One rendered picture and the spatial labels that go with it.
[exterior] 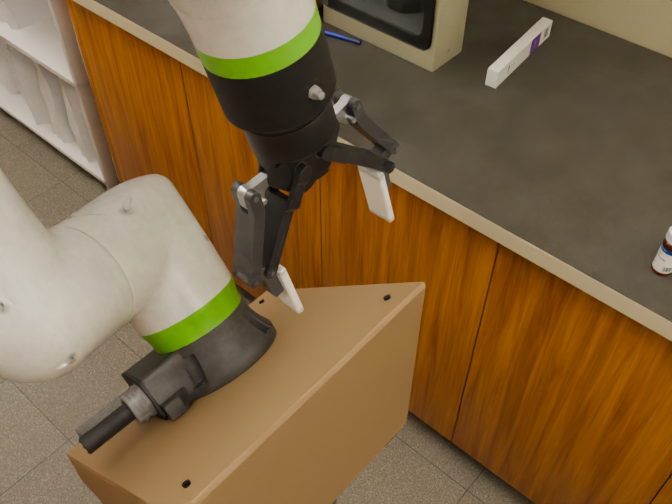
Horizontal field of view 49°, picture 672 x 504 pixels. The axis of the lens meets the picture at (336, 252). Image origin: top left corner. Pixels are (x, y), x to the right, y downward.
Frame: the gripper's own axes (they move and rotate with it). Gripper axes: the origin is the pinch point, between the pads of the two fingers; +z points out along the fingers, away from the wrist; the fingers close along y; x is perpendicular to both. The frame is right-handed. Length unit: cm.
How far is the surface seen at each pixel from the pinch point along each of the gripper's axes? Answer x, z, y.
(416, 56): -54, 45, -69
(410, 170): -32, 44, -41
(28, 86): -215, 92, -29
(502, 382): -9, 92, -34
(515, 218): -11, 47, -44
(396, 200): -37, 55, -40
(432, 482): -20, 137, -17
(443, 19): -49, 37, -73
